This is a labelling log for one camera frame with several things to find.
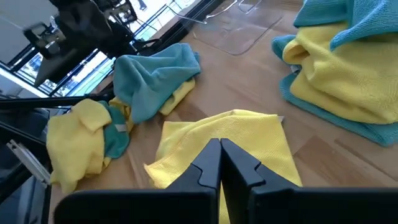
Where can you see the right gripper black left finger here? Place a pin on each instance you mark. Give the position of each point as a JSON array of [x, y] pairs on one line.
[[174, 205]]

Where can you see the silver metal bracket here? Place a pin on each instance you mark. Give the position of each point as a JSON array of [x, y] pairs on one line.
[[28, 161]]

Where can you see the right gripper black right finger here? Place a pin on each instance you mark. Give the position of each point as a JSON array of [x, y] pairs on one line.
[[280, 205]]

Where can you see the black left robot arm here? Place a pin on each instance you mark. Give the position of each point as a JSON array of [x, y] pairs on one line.
[[84, 25]]

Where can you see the yellow cloth pile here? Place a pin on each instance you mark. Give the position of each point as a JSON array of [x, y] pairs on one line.
[[239, 31]]

